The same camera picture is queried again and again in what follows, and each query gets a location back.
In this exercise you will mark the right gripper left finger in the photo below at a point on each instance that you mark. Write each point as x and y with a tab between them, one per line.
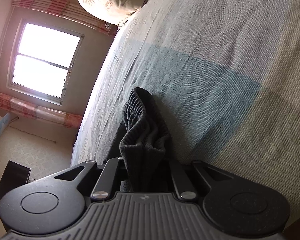
109	181

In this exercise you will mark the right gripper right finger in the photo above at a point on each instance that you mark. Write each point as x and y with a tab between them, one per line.
183	187

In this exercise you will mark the dark grey trousers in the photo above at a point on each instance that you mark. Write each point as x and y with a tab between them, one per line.
144	142

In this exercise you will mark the pastel patchwork bed sheet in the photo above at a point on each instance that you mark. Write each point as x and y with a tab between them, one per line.
225	75

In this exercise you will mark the pink checked right curtain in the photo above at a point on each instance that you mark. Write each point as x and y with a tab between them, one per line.
69	11

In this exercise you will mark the black wall television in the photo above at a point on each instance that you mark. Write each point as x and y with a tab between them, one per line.
14	175

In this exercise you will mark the window with white frame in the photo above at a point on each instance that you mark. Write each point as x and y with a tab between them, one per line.
42	59

